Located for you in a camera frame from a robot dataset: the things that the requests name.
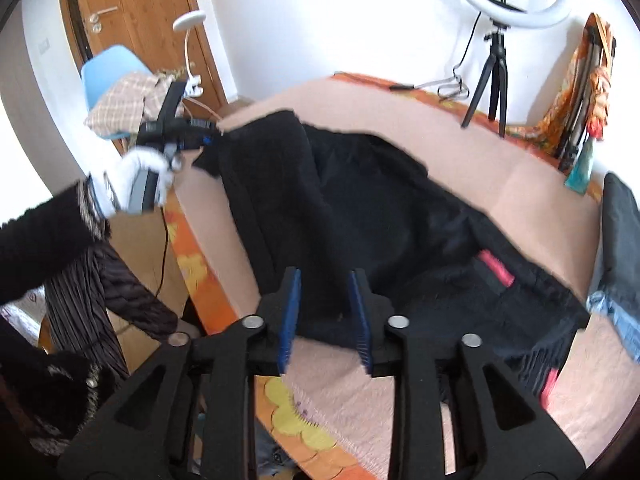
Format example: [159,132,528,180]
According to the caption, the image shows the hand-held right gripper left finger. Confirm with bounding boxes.
[57,267,303,480]

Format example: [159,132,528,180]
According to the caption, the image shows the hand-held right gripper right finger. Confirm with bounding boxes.
[347,267,586,480]

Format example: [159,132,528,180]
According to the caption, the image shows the black pants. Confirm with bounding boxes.
[192,109,591,396]

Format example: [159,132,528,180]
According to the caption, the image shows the person's left forearm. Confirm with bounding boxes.
[0,180,112,306]

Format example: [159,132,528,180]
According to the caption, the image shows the person's left hand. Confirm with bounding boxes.
[97,147,176,216]

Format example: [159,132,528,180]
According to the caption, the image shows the beige checked cloth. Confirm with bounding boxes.
[84,71,173,138]

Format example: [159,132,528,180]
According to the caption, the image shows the light blue chair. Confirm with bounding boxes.
[81,44,153,141]

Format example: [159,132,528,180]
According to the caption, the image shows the orange floral bedsheet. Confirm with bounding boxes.
[162,72,601,480]

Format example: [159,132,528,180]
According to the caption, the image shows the white desk lamp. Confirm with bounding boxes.
[172,11,207,98]

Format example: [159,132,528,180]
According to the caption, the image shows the brown cardboard box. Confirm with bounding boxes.
[102,195,193,341]

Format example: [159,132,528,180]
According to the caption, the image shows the wooden door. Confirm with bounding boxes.
[57,0,231,156]

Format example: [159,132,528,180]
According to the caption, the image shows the person's dark striped clothing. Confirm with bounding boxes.
[0,240,181,461]

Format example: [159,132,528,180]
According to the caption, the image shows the pink blanket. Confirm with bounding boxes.
[172,76,631,476]

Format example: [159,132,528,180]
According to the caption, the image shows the blue jeans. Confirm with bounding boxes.
[586,280,640,363]

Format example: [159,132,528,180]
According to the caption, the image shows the stack of folded black clothes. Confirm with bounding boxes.
[585,172,640,306]

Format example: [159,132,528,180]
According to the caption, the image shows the black tripod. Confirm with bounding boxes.
[460,25,508,138]

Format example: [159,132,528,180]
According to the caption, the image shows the orange patterned scarf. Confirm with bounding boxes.
[537,12,617,193]

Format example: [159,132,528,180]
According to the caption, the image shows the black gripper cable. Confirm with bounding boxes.
[152,205,169,297]

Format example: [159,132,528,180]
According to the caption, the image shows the metal door handle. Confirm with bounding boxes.
[82,6,119,36]

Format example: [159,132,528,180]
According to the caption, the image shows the ring light cable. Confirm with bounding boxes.
[389,10,483,103]

